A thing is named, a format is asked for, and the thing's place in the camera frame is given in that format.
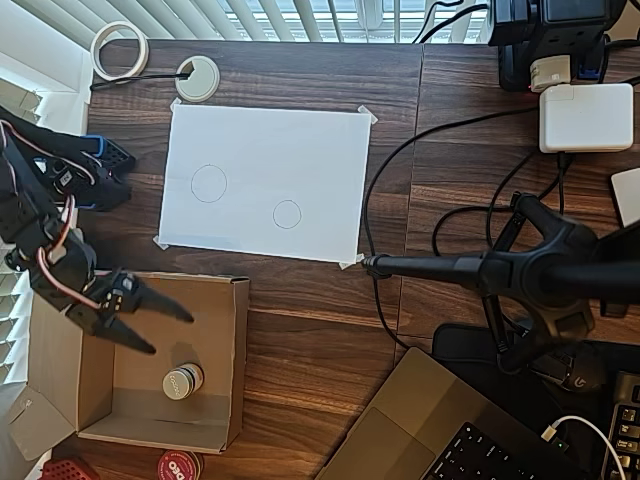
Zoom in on open brown cardboard box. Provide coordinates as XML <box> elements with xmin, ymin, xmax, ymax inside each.
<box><xmin>7</xmin><ymin>269</ymin><xmax>250</xmax><ymax>461</ymax></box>

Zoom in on white vertical blinds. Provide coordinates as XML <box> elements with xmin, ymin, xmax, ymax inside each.
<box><xmin>0</xmin><ymin>0</ymin><xmax>96</xmax><ymax>401</ymax></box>
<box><xmin>49</xmin><ymin>0</ymin><xmax>494</xmax><ymax>45</ymax></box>

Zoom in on red deo tin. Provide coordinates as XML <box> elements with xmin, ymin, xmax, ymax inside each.
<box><xmin>156</xmin><ymin>448</ymin><xmax>205</xmax><ymax>480</ymax></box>

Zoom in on white paper sheet with circles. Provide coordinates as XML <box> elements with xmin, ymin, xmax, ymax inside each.
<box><xmin>158</xmin><ymin>102</ymin><xmax>372</xmax><ymax>265</ymax></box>

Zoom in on white round desk grommet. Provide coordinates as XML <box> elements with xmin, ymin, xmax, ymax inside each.
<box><xmin>174</xmin><ymin>56</ymin><xmax>221</xmax><ymax>103</ymax></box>

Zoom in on masking tape roll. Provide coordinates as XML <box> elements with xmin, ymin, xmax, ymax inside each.
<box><xmin>90</xmin><ymin>22</ymin><xmax>150</xmax><ymax>81</ymax></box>

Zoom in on grey laptop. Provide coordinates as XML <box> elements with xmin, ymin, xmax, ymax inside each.
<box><xmin>313</xmin><ymin>347</ymin><xmax>591</xmax><ymax>480</ymax></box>

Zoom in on black mouse pad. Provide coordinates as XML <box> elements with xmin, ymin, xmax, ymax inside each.
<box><xmin>432</xmin><ymin>322</ymin><xmax>640</xmax><ymax>401</ymax></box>

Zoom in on black tripod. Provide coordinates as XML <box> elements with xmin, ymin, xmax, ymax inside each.
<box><xmin>360</xmin><ymin>192</ymin><xmax>640</xmax><ymax>376</ymax></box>

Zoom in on black computer mouse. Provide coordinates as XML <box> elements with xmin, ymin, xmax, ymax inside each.
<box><xmin>537</xmin><ymin>344</ymin><xmax>609</xmax><ymax>392</ymax></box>

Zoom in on small white plug adapter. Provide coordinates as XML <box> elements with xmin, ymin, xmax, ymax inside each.
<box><xmin>528</xmin><ymin>54</ymin><xmax>572</xmax><ymax>94</ymax></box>

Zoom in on white square power adapter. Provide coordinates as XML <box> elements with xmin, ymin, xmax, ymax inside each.
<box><xmin>538</xmin><ymin>83</ymin><xmax>635</xmax><ymax>154</ymax></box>

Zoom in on white flat device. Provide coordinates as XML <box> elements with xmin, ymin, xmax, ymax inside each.
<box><xmin>609</xmin><ymin>168</ymin><xmax>640</xmax><ymax>229</ymax></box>

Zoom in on black power strip tower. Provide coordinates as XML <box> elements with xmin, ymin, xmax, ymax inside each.
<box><xmin>487</xmin><ymin>0</ymin><xmax>627</xmax><ymax>92</ymax></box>

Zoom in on black keyboard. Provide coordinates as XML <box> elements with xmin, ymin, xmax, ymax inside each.
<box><xmin>607</xmin><ymin>370</ymin><xmax>640</xmax><ymax>480</ymax></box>

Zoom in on blue plug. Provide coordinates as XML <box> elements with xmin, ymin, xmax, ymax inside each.
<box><xmin>574</xmin><ymin>52</ymin><xmax>604</xmax><ymax>83</ymax></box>

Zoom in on thin black cable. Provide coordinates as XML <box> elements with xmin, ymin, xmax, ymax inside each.
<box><xmin>89</xmin><ymin>71</ymin><xmax>194</xmax><ymax>92</ymax></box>

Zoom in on long black cable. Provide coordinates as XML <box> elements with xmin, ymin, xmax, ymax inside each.
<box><xmin>360</xmin><ymin>107</ymin><xmax>542</xmax><ymax>350</ymax></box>

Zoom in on black charger cable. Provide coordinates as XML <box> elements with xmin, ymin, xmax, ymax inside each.
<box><xmin>431</xmin><ymin>151</ymin><xmax>571</xmax><ymax>259</ymax></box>

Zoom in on white charging cable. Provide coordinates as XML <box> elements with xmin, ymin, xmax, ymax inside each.
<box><xmin>543</xmin><ymin>414</ymin><xmax>629</xmax><ymax>480</ymax></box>

